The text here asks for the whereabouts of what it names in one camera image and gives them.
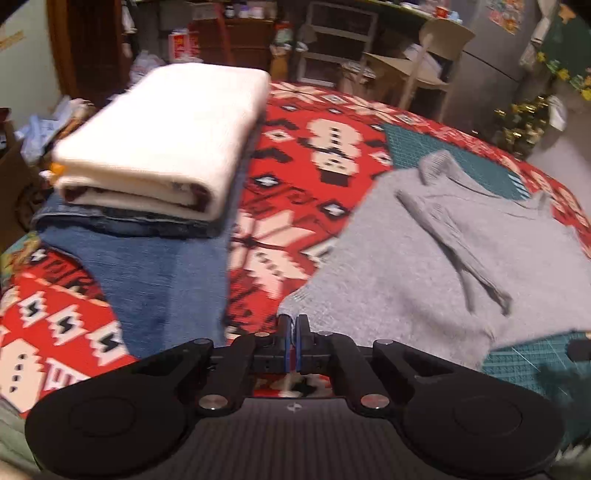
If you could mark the grey polo shirt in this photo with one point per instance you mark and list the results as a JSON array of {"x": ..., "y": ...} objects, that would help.
[{"x": 415, "y": 258}]

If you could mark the green Christmas wall banner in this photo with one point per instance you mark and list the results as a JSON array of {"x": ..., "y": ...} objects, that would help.
[{"x": 570, "y": 41}]

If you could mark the red patterned blanket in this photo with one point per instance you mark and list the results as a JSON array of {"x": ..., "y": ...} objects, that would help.
[{"x": 286, "y": 152}]

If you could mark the hanging white papers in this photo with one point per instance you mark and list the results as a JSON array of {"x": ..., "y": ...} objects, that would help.
[{"x": 534, "y": 41}]

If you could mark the white red plastic bag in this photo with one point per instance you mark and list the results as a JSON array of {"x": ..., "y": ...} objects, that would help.
[{"x": 147, "y": 67}]

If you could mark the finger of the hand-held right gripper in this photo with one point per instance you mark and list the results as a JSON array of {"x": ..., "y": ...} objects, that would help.
[{"x": 581, "y": 350}]

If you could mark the colourful fridge stickers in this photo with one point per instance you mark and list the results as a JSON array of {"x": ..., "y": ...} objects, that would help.
[{"x": 502, "y": 16}]

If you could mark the white drawer unit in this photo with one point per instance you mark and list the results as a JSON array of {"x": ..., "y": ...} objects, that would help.
[{"x": 337, "y": 46}]

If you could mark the silver refrigerator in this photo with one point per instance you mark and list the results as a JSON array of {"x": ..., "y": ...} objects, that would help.
[{"x": 498, "y": 60}]

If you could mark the crumpled clothes pile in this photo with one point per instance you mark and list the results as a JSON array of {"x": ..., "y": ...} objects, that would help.
[{"x": 51, "y": 134}]

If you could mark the red broom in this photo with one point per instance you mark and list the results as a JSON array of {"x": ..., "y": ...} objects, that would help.
[{"x": 226, "y": 37}]

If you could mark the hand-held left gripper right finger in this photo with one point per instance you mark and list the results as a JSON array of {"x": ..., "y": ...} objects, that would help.
[{"x": 301, "y": 341}]

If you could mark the blue denim garment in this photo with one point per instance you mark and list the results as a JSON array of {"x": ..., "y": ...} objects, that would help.
[{"x": 161, "y": 286}]

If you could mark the beige plastic chair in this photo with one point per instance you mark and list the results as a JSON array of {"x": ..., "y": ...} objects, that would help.
[{"x": 438, "y": 34}]

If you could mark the red white carton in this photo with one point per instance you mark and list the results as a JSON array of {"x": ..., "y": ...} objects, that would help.
[{"x": 184, "y": 46}]

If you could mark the green cutting mat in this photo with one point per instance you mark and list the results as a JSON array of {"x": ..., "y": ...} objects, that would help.
[{"x": 521, "y": 364}]

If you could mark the red paper cup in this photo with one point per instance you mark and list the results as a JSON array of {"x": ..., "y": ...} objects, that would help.
[{"x": 442, "y": 11}]

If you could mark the white hanging cloth bag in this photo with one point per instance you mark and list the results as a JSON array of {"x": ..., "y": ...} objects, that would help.
[{"x": 557, "y": 113}]

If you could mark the brown wooden drawer cabinet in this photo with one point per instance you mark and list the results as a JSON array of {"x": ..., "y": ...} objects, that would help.
[{"x": 244, "y": 41}]

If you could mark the small Christmas tree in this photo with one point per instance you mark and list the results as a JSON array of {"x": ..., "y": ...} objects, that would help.
[{"x": 521, "y": 124}]

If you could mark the gold wall decal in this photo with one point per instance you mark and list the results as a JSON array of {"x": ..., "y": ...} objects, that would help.
[{"x": 10, "y": 40}]

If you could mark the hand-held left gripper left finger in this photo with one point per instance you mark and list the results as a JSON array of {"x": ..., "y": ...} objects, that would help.
[{"x": 287, "y": 341}]

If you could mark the brown paper bag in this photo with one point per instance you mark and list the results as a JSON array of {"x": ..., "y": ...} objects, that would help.
[{"x": 282, "y": 62}]

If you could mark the wooden door frame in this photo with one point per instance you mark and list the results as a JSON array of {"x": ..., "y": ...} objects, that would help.
[{"x": 83, "y": 46}]

